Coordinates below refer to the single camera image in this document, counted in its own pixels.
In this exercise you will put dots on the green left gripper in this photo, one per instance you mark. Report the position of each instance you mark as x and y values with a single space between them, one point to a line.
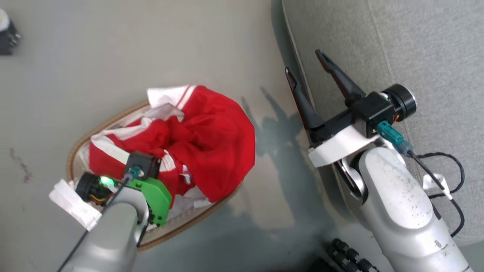
155 198

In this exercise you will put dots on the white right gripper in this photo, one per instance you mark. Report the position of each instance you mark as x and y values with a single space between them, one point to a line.
336 147

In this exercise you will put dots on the red and white jersey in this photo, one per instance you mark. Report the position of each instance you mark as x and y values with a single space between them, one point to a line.
215 143

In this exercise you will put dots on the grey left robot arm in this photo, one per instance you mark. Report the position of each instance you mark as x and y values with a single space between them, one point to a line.
113 234

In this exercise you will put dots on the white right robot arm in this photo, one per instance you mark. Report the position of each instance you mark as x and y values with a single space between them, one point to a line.
397 204

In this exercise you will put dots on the wicker rimmed laundry basket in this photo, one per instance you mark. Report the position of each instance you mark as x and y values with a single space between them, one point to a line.
81 158

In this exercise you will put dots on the white crumpled cloth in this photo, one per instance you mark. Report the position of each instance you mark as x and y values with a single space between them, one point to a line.
189 203

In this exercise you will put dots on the grey fabric sofa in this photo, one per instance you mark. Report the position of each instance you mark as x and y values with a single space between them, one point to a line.
435 45

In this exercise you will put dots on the black ribbed connectors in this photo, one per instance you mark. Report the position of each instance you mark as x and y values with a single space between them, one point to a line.
348 257

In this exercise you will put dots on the black device with white top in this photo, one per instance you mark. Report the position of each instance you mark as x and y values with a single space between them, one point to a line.
7 39

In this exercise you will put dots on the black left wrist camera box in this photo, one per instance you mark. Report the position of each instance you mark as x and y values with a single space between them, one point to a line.
146 161

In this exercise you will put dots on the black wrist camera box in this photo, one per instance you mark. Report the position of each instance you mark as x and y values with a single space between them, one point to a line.
146 161
372 111

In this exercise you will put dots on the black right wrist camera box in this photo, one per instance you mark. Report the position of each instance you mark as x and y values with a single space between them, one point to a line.
372 111

